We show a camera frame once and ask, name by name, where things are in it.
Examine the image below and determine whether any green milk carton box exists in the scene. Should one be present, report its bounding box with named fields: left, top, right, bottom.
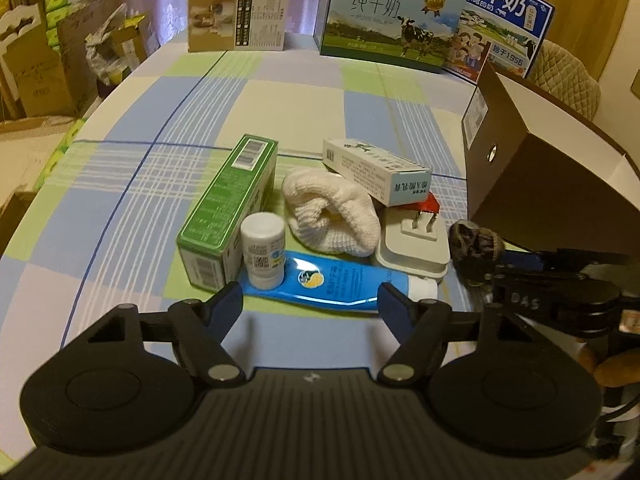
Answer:
left=314, top=0, right=466, bottom=73

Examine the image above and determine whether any blue milk carton box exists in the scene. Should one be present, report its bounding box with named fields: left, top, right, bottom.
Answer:
left=444, top=0, right=554, bottom=84

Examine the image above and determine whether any white ointment box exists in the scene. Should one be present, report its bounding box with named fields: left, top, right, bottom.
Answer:
left=322, top=139, right=432, bottom=207

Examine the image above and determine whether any cardboard box on floor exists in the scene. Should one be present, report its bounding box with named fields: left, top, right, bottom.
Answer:
left=1, top=1, right=103, bottom=117

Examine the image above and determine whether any person's right hand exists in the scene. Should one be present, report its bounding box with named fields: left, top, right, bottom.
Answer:
left=577, top=346, right=640, bottom=388

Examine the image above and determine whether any green tissue pack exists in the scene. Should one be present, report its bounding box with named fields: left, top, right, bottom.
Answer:
left=32, top=119, right=86, bottom=192

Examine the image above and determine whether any blue hand cream tube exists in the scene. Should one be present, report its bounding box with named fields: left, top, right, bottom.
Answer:
left=239, top=250, right=438, bottom=313

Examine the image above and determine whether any quilted beige chair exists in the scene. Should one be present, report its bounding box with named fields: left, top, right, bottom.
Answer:
left=526, top=39, right=601, bottom=120

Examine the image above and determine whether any dark walnut-like ball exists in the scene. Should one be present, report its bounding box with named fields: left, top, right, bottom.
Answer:
left=448, top=220, right=506, bottom=287

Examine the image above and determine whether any red snack packet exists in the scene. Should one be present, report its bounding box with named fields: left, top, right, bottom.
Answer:
left=401, top=192, right=440, bottom=214

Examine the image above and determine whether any small white bottle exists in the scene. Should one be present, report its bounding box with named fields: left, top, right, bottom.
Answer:
left=241, top=211, right=285, bottom=290

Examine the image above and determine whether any brown storage box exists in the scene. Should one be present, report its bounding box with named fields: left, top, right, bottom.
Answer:
left=462, top=63, right=639, bottom=258

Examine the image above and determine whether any white power adapter plug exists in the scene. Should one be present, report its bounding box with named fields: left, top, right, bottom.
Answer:
left=373, top=207, right=450, bottom=282

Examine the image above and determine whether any white knitted sock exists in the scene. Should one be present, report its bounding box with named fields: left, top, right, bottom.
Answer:
left=282, top=167, right=381, bottom=258

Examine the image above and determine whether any beige product box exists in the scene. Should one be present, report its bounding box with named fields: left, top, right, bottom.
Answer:
left=188, top=0, right=288, bottom=53

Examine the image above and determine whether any green rectangular carton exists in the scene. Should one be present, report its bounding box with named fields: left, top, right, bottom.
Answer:
left=177, top=134, right=278, bottom=292

